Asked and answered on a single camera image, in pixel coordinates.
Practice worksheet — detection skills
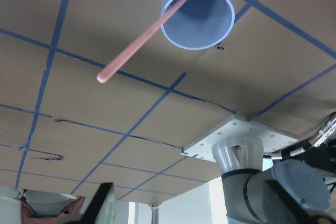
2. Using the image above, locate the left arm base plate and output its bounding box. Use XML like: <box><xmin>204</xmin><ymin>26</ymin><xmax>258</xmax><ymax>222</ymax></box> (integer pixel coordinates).
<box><xmin>182</xmin><ymin>114</ymin><xmax>298</xmax><ymax>162</ymax></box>

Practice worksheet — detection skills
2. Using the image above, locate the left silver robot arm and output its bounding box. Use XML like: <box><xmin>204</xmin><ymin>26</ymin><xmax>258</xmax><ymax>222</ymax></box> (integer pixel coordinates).
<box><xmin>183</xmin><ymin>134</ymin><xmax>335</xmax><ymax>223</ymax></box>

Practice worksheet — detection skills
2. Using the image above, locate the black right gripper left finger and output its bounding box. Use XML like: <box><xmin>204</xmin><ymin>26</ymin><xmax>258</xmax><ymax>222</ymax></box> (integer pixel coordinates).
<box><xmin>70</xmin><ymin>183</ymin><xmax>116</xmax><ymax>224</ymax></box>

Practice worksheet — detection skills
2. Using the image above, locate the blue plastic cup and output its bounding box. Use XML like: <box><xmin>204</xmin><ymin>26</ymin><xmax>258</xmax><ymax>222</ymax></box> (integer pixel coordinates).
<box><xmin>161</xmin><ymin>0</ymin><xmax>235</xmax><ymax>50</ymax></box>

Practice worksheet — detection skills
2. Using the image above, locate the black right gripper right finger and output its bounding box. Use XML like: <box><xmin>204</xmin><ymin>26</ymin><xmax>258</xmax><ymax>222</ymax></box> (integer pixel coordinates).
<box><xmin>265</xmin><ymin>180</ymin><xmax>335</xmax><ymax>223</ymax></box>

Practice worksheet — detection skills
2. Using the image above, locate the pink chopstick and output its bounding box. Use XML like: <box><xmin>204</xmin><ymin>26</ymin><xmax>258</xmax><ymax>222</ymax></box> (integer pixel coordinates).
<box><xmin>97</xmin><ymin>0</ymin><xmax>188</xmax><ymax>83</ymax></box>

